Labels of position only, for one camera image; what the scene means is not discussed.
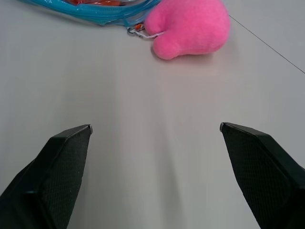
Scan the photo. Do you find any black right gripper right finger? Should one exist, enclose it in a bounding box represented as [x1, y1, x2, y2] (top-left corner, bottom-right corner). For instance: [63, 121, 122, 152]
[219, 122, 305, 229]

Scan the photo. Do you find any blue transparent zipper pouch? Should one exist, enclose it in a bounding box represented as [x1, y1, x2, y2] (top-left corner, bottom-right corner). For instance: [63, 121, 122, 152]
[16, 0, 161, 27]

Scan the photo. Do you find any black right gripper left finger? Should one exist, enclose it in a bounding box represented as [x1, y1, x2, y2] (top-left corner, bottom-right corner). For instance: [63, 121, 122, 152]
[0, 124, 93, 229]

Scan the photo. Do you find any pink plush toy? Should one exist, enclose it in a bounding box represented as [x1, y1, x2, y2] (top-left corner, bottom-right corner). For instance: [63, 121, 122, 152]
[144, 0, 231, 60]

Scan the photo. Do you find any metal keyring with white cord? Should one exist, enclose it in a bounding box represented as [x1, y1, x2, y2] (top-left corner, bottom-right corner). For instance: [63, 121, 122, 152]
[127, 23, 165, 41]

